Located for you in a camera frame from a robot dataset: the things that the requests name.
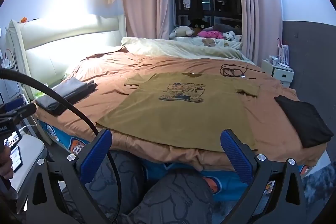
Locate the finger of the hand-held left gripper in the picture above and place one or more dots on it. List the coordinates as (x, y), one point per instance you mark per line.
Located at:
(26, 109)

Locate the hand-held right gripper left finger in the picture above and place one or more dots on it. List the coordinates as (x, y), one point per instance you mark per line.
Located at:
(95, 150)

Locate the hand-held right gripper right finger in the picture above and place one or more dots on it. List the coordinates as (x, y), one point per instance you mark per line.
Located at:
(236, 158)

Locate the olive printed t-shirt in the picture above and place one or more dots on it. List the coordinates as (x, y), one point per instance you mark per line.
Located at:
(183, 119)

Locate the person's left hand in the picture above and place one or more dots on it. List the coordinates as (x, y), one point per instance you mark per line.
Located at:
(5, 162)

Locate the smartphone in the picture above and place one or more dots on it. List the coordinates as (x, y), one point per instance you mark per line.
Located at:
(11, 140)
(16, 158)

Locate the folded black garment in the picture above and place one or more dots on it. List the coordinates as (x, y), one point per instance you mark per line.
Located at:
(52, 106)
(304, 119)

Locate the blue cartoon bed sheet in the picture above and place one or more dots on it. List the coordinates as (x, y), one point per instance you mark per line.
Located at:
(60, 140)

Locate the white chair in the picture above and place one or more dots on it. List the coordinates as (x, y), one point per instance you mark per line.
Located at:
(29, 155)

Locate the folded grey garment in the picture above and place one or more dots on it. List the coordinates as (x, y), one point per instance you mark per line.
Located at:
(69, 87)

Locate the white power adapter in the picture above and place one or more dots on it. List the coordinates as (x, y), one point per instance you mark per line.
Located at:
(5, 62)

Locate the brown duvet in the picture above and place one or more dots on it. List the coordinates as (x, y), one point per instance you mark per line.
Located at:
(105, 87)

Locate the grey patterned pants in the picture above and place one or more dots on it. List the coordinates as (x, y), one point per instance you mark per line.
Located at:
(170, 200)

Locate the cream padded headboard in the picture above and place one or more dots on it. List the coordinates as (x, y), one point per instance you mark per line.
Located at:
(65, 37)

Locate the grey shaggy rug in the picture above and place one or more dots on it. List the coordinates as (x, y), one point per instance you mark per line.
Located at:
(317, 182)

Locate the small orange object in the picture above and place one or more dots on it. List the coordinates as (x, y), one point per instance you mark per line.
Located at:
(23, 19)

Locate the white nightstand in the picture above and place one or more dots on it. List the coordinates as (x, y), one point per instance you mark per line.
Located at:
(281, 75)

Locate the striped paper bag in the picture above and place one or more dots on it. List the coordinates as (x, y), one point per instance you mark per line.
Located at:
(283, 52)

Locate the black and white plush toy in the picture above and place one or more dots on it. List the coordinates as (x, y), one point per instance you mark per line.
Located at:
(231, 35)

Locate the pink plush toy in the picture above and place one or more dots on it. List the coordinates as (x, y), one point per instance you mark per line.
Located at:
(210, 34)

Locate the cream blanket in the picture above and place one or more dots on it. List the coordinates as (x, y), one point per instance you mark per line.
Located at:
(170, 48)

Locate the grey cushion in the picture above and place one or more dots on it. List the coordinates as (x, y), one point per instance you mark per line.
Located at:
(225, 28)

